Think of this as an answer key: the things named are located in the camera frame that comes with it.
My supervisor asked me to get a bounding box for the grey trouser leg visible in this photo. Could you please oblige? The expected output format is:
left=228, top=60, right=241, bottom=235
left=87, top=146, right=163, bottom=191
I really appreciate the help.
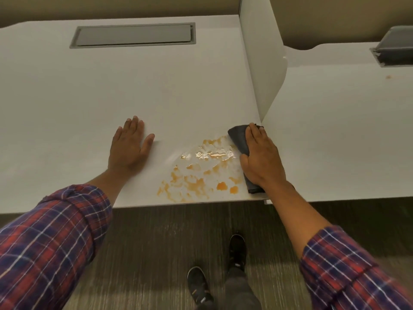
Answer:
left=222, top=267, right=262, bottom=310

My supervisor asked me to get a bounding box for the open grey cable hatch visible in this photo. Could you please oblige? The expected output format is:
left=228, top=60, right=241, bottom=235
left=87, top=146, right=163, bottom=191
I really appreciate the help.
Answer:
left=369, top=26, right=413, bottom=68

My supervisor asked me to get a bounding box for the person's left hand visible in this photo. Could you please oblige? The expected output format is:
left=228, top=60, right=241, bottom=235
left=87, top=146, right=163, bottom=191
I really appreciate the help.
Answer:
left=108, top=116, right=156, bottom=174

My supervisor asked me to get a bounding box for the person's right hand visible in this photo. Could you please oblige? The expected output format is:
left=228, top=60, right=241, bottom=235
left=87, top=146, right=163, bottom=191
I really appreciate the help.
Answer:
left=239, top=123, right=287, bottom=188

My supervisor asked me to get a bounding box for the white desk divider panel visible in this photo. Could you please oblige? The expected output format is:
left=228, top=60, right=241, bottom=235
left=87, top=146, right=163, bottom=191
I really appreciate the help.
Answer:
left=239, top=0, right=288, bottom=124

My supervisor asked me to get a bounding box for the person's right forearm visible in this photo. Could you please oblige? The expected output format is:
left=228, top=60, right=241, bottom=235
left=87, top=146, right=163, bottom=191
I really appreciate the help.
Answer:
left=262, top=179, right=413, bottom=310

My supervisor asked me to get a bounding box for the closed grey cable hatch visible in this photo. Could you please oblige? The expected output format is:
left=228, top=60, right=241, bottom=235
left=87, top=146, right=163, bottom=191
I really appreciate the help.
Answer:
left=69, top=22, right=196, bottom=49

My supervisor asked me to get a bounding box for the black sneaker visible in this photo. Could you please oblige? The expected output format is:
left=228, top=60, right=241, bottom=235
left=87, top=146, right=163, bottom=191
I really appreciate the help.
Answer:
left=228, top=234, right=248, bottom=272
left=187, top=266, right=215, bottom=306

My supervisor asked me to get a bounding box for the orange liquid spill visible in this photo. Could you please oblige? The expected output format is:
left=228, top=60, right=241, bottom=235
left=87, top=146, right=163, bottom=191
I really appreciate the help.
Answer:
left=156, top=135, right=244, bottom=203

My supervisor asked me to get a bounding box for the person's left forearm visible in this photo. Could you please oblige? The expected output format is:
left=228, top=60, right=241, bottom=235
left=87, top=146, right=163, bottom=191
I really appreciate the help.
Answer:
left=0, top=167, right=130, bottom=310

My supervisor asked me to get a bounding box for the dark grey cleaning cloth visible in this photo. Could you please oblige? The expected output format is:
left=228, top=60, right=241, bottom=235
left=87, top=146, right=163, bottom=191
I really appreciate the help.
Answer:
left=227, top=124, right=266, bottom=195

